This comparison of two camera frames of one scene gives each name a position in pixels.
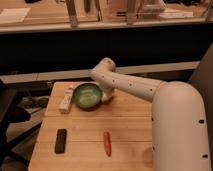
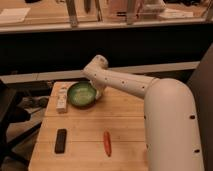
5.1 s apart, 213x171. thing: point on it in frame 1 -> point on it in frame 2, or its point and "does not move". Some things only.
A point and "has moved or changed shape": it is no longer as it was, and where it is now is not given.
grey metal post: x=72 y=12 does not move
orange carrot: x=107 y=143 does not move
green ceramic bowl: x=87 y=96 has moved or changed shape
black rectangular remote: x=61 y=139 does not move
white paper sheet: x=13 y=15 does not move
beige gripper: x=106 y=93 -> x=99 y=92
